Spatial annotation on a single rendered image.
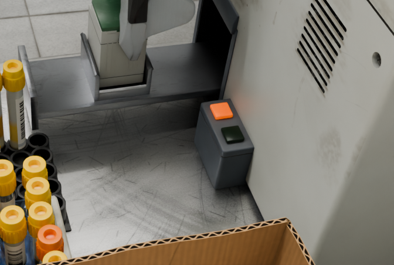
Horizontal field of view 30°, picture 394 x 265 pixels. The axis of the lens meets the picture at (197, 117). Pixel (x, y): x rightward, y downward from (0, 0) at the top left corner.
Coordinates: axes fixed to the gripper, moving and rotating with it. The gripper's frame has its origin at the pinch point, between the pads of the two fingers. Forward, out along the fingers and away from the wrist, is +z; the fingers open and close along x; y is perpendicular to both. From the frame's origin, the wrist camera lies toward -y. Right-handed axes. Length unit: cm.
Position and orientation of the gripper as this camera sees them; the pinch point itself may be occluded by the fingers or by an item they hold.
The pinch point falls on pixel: (116, 27)
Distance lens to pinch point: 63.2
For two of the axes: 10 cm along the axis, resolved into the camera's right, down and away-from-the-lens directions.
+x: -3.1, -7.1, 6.3
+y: 9.4, -1.4, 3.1
